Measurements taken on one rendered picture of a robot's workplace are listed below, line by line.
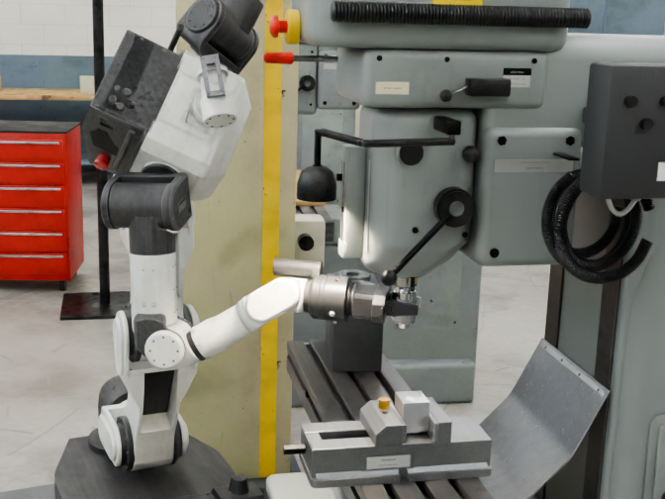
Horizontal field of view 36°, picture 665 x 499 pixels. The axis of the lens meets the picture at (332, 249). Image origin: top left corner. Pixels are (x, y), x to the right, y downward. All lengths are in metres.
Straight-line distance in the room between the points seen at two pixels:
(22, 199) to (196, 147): 4.42
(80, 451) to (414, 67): 1.63
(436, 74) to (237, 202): 1.93
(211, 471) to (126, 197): 1.05
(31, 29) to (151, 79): 8.77
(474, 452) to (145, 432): 0.97
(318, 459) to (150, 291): 0.46
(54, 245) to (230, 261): 2.90
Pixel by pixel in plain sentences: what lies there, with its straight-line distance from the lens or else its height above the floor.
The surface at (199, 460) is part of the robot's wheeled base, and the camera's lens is 2.88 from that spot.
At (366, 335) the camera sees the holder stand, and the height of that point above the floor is 1.04.
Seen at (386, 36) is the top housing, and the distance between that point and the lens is 1.75.
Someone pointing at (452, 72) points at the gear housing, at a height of 1.69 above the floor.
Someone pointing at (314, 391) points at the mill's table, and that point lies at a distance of 2.33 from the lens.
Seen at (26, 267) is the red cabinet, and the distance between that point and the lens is 6.53.
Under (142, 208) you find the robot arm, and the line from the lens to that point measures 1.99.
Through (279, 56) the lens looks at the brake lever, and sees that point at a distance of 1.93.
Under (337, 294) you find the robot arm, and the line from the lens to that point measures 1.95.
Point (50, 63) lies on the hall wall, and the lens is 10.84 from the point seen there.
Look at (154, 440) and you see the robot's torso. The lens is 2.66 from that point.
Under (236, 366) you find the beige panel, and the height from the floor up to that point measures 0.49.
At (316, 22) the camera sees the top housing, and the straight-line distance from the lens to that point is 1.74.
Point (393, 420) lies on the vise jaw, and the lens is 1.92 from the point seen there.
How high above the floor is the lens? 1.80
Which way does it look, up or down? 14 degrees down
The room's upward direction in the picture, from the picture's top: 2 degrees clockwise
